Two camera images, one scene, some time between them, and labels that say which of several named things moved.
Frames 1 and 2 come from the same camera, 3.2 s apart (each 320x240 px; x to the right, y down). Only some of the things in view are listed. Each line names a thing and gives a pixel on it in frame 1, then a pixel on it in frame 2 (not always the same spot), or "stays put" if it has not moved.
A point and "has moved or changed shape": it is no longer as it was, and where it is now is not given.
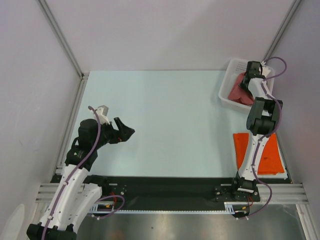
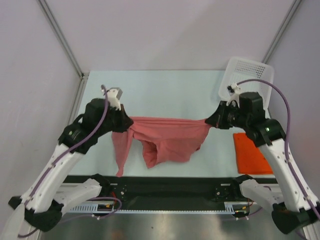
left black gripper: [117, 135] -> [126, 121]
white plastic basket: [232, 69] stays put
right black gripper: [242, 85] -> [216, 119]
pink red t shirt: [239, 94] has moved or changed shape
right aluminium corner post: [286, 21] stays put
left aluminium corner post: [59, 31] stays put
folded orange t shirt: [270, 162] stays put
